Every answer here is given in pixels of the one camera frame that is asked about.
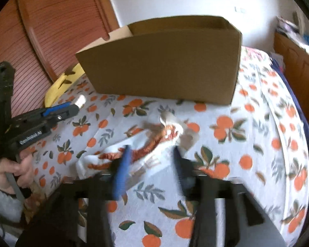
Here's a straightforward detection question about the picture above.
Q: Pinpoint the person's left hand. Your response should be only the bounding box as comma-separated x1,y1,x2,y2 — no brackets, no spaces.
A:
0,155,35,194

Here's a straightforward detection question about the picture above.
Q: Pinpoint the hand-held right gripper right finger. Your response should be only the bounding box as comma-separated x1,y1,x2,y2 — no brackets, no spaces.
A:
171,147,286,247

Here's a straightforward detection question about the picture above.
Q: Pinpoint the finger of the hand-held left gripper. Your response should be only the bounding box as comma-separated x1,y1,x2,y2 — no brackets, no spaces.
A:
44,105,80,132
12,102,71,128

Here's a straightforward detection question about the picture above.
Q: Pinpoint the red-brown wooden wardrobe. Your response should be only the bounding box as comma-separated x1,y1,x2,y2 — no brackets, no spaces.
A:
0,0,121,119

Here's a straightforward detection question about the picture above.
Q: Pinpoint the orange fruit print bedsheet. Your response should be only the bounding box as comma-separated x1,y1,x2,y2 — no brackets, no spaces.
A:
23,46,309,247

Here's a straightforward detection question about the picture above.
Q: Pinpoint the pile of clutter on cabinet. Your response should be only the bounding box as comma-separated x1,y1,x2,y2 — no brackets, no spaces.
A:
276,10,309,59

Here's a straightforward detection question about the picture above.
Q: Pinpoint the person's left forearm grey sleeve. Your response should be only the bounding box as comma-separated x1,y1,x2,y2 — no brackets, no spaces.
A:
0,183,25,227

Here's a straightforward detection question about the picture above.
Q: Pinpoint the brown cardboard box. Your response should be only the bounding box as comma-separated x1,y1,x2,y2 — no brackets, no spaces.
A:
75,15,243,106

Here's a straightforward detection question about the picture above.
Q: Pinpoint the yellow plush pillow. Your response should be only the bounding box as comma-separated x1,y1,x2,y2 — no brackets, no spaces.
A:
44,63,86,107

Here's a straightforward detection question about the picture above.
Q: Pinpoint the brown wooden cabinet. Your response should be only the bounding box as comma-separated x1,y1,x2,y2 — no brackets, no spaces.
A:
273,31,309,124

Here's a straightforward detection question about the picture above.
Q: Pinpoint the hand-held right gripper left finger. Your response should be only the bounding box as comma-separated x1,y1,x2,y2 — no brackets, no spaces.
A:
15,145,133,247

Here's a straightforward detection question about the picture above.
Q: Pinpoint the white chicken feet snack packet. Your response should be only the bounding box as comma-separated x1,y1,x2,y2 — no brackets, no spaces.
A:
76,112,200,186

